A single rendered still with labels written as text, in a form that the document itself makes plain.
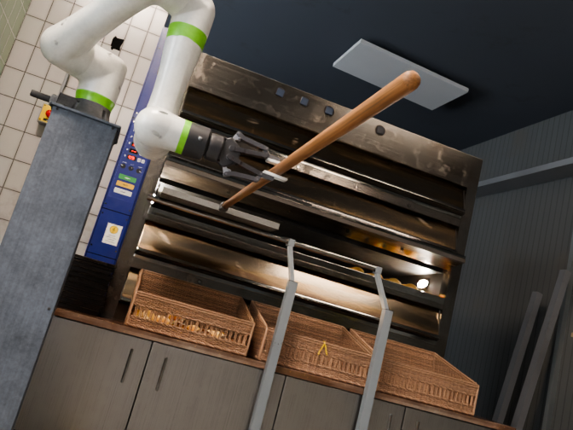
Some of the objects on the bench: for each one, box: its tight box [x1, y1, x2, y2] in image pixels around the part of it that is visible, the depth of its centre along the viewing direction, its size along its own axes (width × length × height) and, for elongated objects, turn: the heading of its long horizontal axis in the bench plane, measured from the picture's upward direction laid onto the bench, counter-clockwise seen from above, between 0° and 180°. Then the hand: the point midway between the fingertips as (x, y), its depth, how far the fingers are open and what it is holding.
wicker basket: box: [247, 300, 373, 388], centre depth 284 cm, size 49×56×28 cm
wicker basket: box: [124, 269, 256, 357], centre depth 271 cm, size 49×56×28 cm
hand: (276, 170), depth 158 cm, fingers closed on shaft, 3 cm apart
